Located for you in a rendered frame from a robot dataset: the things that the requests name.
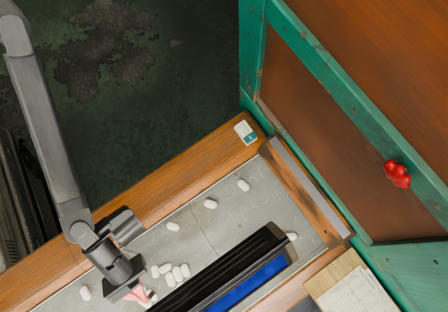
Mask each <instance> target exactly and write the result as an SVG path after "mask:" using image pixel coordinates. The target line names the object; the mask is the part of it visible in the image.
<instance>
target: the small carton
mask: <svg viewBox="0 0 448 312"><path fill-rule="evenodd" d="M234 130H235V131H236V132H237V134H238V135H239V136H240V138H241V139H242V140H243V142H244V143H245V144H246V146H248V145H249V144H251V143H252V142H254V141H255V140H257V136H256V134H255V133H254V131H253V130H252V128H250V126H249V125H248V124H247V122H246V121H245V120H243V121H242V122H240V123H238V124H237V125H236V126H234Z"/></svg>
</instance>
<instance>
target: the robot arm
mask: <svg viewBox="0 0 448 312"><path fill-rule="evenodd" d="M0 43H1V44H2V45H4V46H5V48H6V50H7V53H4V54H3V58H4V60H5V63H6V66H7V69H8V71H9V74H10V77H11V80H12V82H13V86H14V88H15V92H16V94H17V98H18V100H19V104H20V106H21V109H22V112H23V115H24V118H25V121H26V124H27V126H28V129H29V132H30V135H31V138H32V141H33V144H34V147H35V150H36V152H37V156H38V158H39V162H40V164H41V168H42V170H43V173H44V176H45V179H46V182H47V185H48V188H49V191H50V194H51V197H52V200H53V203H54V206H55V209H56V212H57V214H58V218H59V222H60V224H61V228H62V230H63V234H64V236H65V238H66V240H68V241H69V242H71V243H74V244H79V245H80V246H81V247H82V250H81V252H82V254H84V256H86V258H88V260H90V262H91V263H92V264H93V265H94V266H95V267H96V268H97V269H98V270H99V271H100V272H101V273H102V274H103V275H104V276H105V277H104V278H103V279H102V288H103V298H104V299H105V300H106V301H109V302H110V303H111V304H114V303H116V302H117V301H118V300H120V299H121V298H123V299H124V300H130V301H139V302H142V303H144V304H148V303H149V300H148V297H147V295H146V293H145V291H144V289H143V286H142V283H141V279H140V276H142V275H143V274H144V273H145V274H147V272H148V271H147V268H146V262H145V260H144V256H142V254H140V253H138V254H137V255H136V256H134V257H133V258H131V259H130V260H128V258H126V256H124V254H123V253H122V252H121V251H120V250H119V249H118V247H117V246H116V245H115V244H114V243H113V242H112V240H110V238H109V237H108V236H111V237H112V238H113V239H114V240H115V242H116V243H117V244H118V245H119V246H120V245H121V244H122V245H123V246H124V247H126V246H127V245H128V244H130V242H132V241H133V240H134V239H135V238H136V237H138V236H139V235H140V234H142V232H144V231H145V230H146V228H145V226H144V225H143V224H142V222H140V220H139V218H137V217H136V215H135V214H134V213H133V212H132V210H130V208H128V206H126V205H123V206H121V207H120V208H118V209H117V210H116V211H114V212H112V213H111V214H110V215H108V216H106V217H104V218H102V219H101V220H100V221H99V222H97V223H96V224H94V222H93V218H92V216H91V212H90V209H89V207H88V205H87V201H86V198H85V195H84V192H83V189H82V187H81V184H80V181H79V178H78V175H77V172H76V168H75V165H74V162H73V159H72V156H71V153H70V150H69V146H68V144H67V140H66V138H65V134H64V132H63V128H62V125H61V122H60V119H59V116H58V113H57V109H56V106H55V103H54V100H53V97H52V94H51V90H50V88H49V84H48V82H47V78H46V74H45V72H44V69H43V66H42V62H41V58H40V56H39V52H38V50H37V48H32V45H31V25H30V22H29V21H28V19H27V18H26V17H25V16H24V14H23V12H22V10H20V8H18V6H16V4H14V2H13V1H12V0H0Z"/></svg>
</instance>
